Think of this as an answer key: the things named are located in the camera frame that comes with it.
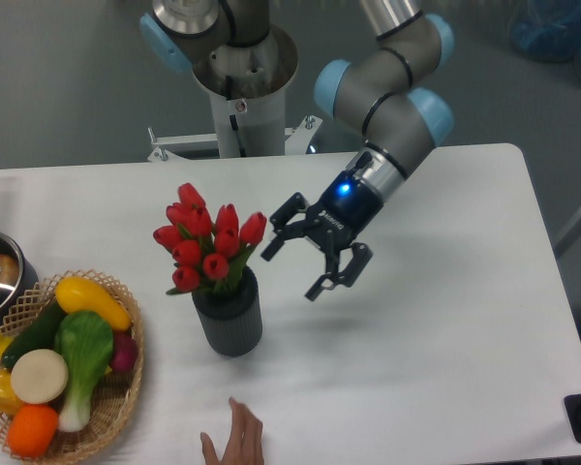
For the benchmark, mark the yellow bell pepper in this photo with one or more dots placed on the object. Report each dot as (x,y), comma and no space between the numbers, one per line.
(10,403)

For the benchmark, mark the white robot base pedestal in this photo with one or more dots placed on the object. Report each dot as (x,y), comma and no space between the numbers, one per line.
(247,91)

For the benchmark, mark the dark green cucumber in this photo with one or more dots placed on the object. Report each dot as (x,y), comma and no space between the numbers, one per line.
(38,335)

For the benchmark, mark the orange fruit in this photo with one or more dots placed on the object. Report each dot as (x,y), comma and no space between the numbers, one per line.
(32,430)

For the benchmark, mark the woven wicker basket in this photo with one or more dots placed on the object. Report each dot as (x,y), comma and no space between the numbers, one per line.
(114,397)

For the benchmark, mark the beige round bun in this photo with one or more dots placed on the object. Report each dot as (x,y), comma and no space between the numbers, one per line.
(39,376)

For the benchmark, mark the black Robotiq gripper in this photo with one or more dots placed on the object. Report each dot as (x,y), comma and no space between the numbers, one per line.
(332,223)

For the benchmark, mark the yellow squash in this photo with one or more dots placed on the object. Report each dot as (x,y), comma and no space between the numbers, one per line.
(75,294)

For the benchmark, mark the grey ribbed vase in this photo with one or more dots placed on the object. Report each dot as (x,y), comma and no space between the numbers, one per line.
(232,325)

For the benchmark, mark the green bok choy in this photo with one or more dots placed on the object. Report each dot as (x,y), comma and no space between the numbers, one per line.
(85,341)

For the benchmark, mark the purple red radish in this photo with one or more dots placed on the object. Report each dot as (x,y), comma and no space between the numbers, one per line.
(125,353)

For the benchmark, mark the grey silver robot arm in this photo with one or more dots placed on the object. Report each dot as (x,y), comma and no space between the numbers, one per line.
(380,98)

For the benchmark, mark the red tulip bouquet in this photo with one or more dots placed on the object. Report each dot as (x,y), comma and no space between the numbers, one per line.
(209,253)

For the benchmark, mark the bare human hand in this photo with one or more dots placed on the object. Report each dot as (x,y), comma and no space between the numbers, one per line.
(244,445)

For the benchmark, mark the blue plastic bag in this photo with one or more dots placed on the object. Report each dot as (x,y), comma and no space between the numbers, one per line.
(547,31)

